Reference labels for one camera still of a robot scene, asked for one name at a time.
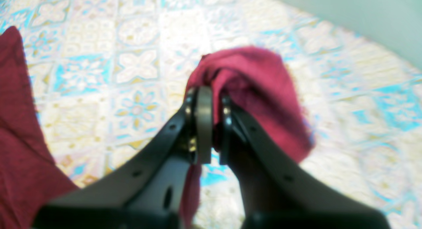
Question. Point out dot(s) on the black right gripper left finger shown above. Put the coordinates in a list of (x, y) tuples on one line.
[(144, 193)]

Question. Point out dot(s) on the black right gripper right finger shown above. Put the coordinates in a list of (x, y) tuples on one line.
[(276, 192)]

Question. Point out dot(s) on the maroon t-shirt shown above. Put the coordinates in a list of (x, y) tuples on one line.
[(256, 79)]

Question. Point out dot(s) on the patterned tablecloth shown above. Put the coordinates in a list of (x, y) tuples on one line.
[(107, 74)]

